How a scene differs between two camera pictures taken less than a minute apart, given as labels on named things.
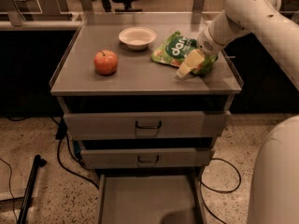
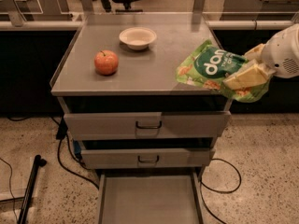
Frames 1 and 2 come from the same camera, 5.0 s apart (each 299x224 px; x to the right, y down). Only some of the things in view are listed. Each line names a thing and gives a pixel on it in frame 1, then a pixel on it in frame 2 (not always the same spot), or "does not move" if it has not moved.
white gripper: [206, 45] to [280, 56]
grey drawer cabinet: [149, 133] does not move
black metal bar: [27, 197] does not move
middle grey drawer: [100, 158] does not move
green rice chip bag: [177, 48] to [211, 67]
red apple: [106, 63] does not move
